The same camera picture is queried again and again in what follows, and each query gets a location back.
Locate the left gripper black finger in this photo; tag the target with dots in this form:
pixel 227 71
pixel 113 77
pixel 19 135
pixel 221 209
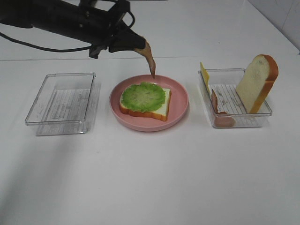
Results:
pixel 127 41

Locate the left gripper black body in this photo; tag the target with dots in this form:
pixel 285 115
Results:
pixel 83 22

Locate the brown bacon strip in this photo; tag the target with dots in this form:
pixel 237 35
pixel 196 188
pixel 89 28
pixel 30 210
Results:
pixel 147 54
pixel 221 119

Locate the green lettuce leaf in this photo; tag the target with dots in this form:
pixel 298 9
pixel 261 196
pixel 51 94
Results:
pixel 143 97

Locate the white bread slice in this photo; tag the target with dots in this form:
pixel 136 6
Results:
pixel 159 114
pixel 257 82

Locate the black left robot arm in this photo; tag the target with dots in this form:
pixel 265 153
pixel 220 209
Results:
pixel 18 13

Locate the pink round plate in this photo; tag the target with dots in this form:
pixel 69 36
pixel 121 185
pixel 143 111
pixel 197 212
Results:
pixel 178 105

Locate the yellow cheese slice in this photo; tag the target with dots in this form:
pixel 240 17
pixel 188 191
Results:
pixel 205 76

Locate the left clear plastic tray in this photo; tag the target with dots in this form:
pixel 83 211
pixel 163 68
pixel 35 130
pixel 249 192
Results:
pixel 65 104

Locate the clear plastic tray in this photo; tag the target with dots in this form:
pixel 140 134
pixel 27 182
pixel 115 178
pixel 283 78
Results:
pixel 65 104
pixel 224 82

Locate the right clear plastic tray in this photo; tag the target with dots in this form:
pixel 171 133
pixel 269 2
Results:
pixel 224 82

